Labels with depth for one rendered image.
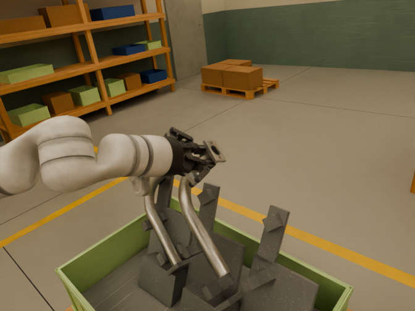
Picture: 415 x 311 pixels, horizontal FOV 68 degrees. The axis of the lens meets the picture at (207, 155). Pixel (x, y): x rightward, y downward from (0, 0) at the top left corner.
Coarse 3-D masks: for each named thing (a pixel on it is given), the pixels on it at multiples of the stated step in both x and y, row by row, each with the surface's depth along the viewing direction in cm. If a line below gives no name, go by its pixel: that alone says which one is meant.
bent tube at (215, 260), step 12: (204, 144) 66; (216, 144) 68; (204, 156) 67; (216, 156) 65; (180, 180) 71; (180, 192) 71; (180, 204) 71; (192, 204) 71; (192, 216) 69; (192, 228) 68; (204, 228) 69; (204, 240) 67; (204, 252) 66; (216, 252) 66; (216, 264) 65
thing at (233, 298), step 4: (240, 292) 71; (232, 296) 69; (236, 296) 69; (240, 296) 70; (228, 300) 67; (232, 300) 68; (236, 300) 68; (220, 304) 68; (224, 304) 67; (228, 304) 67; (216, 308) 69; (220, 308) 68; (224, 308) 67
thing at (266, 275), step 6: (264, 270) 66; (270, 270) 67; (252, 276) 66; (258, 276) 67; (264, 276) 66; (270, 276) 65; (240, 282) 65; (246, 282) 64; (252, 282) 65; (258, 282) 66; (264, 282) 66; (246, 288) 64; (252, 288) 64
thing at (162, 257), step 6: (162, 216) 87; (144, 222) 85; (162, 222) 88; (144, 228) 85; (150, 228) 86; (180, 246) 84; (162, 252) 82; (180, 252) 82; (162, 258) 81; (162, 264) 81
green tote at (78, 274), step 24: (144, 216) 99; (120, 240) 94; (144, 240) 101; (240, 240) 87; (72, 264) 84; (96, 264) 90; (120, 264) 96; (288, 264) 77; (72, 288) 75; (336, 288) 69
